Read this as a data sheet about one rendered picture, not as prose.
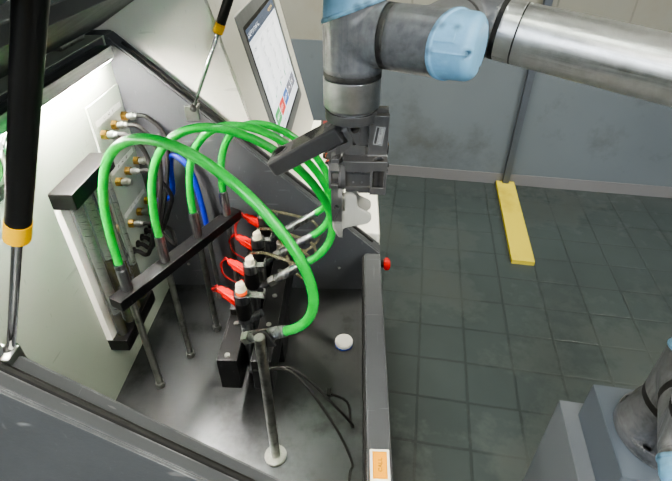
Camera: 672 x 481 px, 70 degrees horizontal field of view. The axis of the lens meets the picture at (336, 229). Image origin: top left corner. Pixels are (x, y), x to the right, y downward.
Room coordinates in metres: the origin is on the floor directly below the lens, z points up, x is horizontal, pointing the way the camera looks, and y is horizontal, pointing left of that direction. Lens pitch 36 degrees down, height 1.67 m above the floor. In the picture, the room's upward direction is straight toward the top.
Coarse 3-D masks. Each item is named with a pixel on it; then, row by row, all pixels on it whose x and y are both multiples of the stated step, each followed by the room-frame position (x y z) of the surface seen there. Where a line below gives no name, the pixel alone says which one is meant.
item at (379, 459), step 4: (372, 452) 0.40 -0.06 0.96; (376, 452) 0.40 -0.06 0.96; (380, 452) 0.40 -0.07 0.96; (384, 452) 0.40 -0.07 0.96; (372, 456) 0.39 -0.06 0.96; (376, 456) 0.39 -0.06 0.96; (380, 456) 0.39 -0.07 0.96; (384, 456) 0.39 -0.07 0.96; (372, 460) 0.39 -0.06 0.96; (376, 460) 0.39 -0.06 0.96; (380, 460) 0.39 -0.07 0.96; (384, 460) 0.39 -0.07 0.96; (376, 464) 0.38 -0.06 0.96; (380, 464) 0.38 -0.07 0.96; (384, 464) 0.38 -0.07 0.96; (376, 468) 0.37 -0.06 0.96; (380, 468) 0.37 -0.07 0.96; (384, 468) 0.37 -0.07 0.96; (376, 472) 0.37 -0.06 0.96; (380, 472) 0.37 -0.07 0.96; (384, 472) 0.37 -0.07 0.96; (376, 476) 0.36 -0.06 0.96; (380, 476) 0.36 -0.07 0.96; (384, 476) 0.36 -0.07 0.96
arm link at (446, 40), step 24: (456, 0) 0.61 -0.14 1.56; (384, 24) 0.56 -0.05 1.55; (408, 24) 0.55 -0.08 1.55; (432, 24) 0.54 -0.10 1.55; (456, 24) 0.53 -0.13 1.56; (480, 24) 0.53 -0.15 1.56; (384, 48) 0.55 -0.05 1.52; (408, 48) 0.54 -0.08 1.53; (432, 48) 0.53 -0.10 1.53; (456, 48) 0.52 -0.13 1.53; (480, 48) 0.54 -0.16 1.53; (408, 72) 0.56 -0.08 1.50; (432, 72) 0.53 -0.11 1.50; (456, 72) 0.52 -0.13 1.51
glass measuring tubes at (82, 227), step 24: (96, 168) 0.71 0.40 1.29; (72, 192) 0.63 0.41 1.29; (96, 192) 0.70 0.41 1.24; (72, 216) 0.64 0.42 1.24; (96, 216) 0.67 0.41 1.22; (120, 216) 0.74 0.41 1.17; (72, 240) 0.63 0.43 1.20; (96, 240) 0.67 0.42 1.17; (120, 240) 0.74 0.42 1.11; (96, 264) 0.64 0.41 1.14; (96, 288) 0.64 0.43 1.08; (96, 312) 0.63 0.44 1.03; (120, 312) 0.64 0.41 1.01; (144, 312) 0.71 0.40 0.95; (120, 336) 0.63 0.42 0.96
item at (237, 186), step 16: (112, 144) 0.58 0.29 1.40; (128, 144) 0.56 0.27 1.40; (160, 144) 0.53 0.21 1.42; (176, 144) 0.53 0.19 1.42; (112, 160) 0.59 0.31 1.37; (192, 160) 0.51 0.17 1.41; (208, 160) 0.51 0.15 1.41; (224, 176) 0.49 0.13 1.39; (240, 192) 0.48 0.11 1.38; (256, 208) 0.47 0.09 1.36; (112, 224) 0.62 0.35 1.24; (272, 224) 0.46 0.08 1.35; (112, 240) 0.61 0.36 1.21; (288, 240) 0.46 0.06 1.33; (112, 256) 0.61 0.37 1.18; (304, 256) 0.46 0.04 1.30; (304, 272) 0.45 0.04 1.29; (304, 320) 0.45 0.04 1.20
